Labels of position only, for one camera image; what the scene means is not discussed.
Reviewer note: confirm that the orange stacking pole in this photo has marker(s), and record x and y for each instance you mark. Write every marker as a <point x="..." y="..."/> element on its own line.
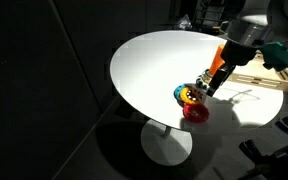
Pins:
<point x="217" y="60"/>

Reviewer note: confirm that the white table pedestal base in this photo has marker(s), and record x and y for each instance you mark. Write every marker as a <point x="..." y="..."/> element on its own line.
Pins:
<point x="165" y="145"/>

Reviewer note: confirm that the robot arm with teal cover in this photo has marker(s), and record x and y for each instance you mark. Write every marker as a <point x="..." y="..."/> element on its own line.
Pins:
<point x="259" y="25"/>

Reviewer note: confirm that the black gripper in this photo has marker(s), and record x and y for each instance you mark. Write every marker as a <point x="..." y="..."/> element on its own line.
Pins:
<point x="232" y="54"/>

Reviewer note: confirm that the black white striped base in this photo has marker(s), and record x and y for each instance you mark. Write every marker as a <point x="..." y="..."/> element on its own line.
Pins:
<point x="203" y="82"/>

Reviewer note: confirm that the wooden tray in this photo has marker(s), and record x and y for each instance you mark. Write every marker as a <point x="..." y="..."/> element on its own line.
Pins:
<point x="254" y="73"/>

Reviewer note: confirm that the black tripod equipment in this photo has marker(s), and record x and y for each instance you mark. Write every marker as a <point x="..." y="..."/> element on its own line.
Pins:
<point x="272" y="167"/>

